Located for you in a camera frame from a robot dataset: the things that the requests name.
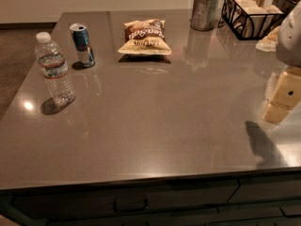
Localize pale wrapped packet on table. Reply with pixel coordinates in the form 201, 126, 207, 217
256, 26, 280, 52

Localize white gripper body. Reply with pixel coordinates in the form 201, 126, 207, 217
276, 1, 301, 67

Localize brown yellow chip bag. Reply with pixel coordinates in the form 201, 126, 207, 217
119, 19, 172, 56

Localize tan packets in basket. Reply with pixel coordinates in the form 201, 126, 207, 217
228, 0, 284, 39

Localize blue silver drink can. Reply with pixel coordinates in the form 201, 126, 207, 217
70, 24, 95, 68

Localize black drawer handle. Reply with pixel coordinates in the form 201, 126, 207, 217
113, 198, 149, 214

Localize dark cabinet drawer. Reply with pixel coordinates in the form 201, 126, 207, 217
13, 180, 238, 220

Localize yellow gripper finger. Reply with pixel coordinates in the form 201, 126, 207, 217
262, 67, 301, 124

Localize black wire basket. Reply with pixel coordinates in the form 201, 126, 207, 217
221, 0, 286, 41

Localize clear plastic water bottle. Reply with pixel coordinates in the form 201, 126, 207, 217
35, 32, 75, 107

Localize grey metal cup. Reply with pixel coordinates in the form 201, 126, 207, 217
190, 0, 219, 31

